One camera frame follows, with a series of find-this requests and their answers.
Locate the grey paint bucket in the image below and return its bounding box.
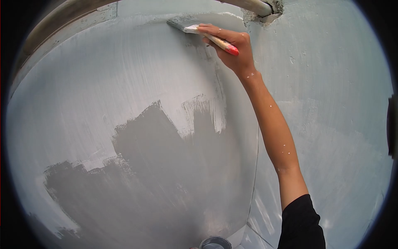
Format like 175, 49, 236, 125
199, 236, 232, 249

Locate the person's right thumb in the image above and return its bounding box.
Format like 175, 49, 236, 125
202, 36, 222, 53

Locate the person's right hand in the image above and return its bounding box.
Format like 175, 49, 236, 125
197, 24, 261, 80

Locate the person's right index finger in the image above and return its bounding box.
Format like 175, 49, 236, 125
197, 24, 249, 40

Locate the person's body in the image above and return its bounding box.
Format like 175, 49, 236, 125
276, 167, 326, 249

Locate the wooden frame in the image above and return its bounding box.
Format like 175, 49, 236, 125
9, 0, 119, 98

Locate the wooden paintbrush with red tip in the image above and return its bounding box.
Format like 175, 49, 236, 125
167, 16, 239, 57

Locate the pale pipe through wall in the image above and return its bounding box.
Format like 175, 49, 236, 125
217, 0, 275, 18

